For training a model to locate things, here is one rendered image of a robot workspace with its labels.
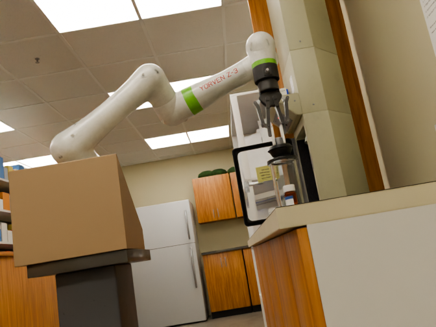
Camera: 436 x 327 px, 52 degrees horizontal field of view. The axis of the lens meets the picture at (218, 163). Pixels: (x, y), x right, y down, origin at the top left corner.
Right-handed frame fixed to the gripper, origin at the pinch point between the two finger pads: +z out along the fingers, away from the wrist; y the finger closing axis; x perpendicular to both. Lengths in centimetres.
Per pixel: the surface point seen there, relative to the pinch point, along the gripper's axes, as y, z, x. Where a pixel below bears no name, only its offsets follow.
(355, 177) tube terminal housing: 36, 14, 39
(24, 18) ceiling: -136, -138, 118
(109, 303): -64, 47, -8
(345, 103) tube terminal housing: 40, -21, 43
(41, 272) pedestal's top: -82, 34, -13
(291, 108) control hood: 12.9, -19.1, 31.6
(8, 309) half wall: -177, 51, 153
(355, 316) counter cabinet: -3, 52, -72
